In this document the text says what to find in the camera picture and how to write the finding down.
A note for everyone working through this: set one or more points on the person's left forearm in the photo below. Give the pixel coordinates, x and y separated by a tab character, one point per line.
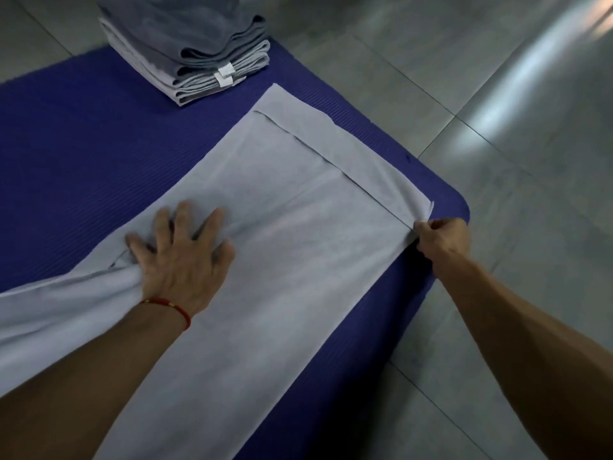
86	388

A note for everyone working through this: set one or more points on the person's left hand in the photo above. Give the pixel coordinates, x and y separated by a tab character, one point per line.
184	268

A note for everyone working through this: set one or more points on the dark grey printed towel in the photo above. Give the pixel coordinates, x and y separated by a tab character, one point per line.
177	23

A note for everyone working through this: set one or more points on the person's right hand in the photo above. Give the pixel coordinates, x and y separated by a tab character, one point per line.
445	239

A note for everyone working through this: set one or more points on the purple ribbed mat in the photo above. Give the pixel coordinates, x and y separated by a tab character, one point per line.
96	148

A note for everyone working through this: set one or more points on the person's right forearm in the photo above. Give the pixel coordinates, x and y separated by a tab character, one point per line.
536	359

